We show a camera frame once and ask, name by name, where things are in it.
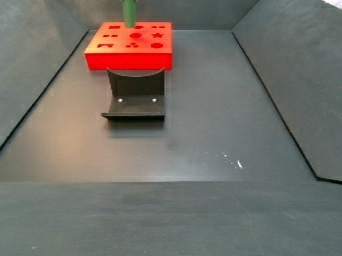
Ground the green round peg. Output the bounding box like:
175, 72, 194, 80
123, 0, 137, 28

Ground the red shape sorter board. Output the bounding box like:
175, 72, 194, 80
84, 22, 174, 70

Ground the black curved cradle holder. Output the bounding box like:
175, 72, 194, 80
102, 70, 166, 120

